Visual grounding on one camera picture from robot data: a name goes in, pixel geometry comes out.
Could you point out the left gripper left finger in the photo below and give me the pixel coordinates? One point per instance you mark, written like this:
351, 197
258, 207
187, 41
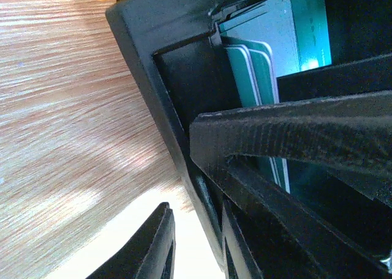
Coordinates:
149, 253

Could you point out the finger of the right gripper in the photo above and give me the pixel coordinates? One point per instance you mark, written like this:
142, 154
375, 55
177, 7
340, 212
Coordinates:
309, 182

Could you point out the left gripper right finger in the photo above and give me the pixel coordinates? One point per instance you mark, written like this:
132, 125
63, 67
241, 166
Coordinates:
238, 259

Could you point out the teal card stack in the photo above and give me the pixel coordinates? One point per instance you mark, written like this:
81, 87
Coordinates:
271, 39

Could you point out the black bin with teal cards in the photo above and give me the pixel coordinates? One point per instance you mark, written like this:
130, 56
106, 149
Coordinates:
174, 50

